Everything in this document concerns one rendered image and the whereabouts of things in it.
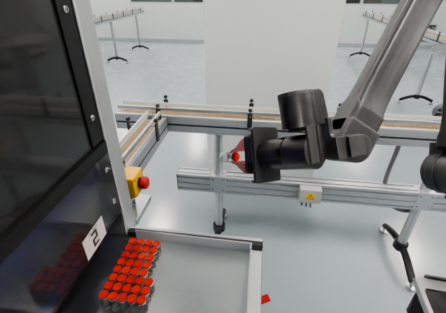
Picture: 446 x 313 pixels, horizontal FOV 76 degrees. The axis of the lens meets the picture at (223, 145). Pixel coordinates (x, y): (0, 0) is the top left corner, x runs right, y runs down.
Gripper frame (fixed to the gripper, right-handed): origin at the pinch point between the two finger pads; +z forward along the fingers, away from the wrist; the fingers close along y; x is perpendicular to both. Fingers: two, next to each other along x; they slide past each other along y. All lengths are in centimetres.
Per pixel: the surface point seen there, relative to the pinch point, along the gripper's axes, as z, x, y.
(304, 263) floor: 71, -111, -69
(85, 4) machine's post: 14.8, 24.8, 32.8
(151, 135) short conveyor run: 77, -15, 12
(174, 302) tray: 17.4, 7.2, -33.6
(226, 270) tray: 15.4, -7.4, -29.7
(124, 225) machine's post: 39.6, 10.8, -18.2
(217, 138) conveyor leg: 79, -55, 11
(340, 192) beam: 43, -112, -23
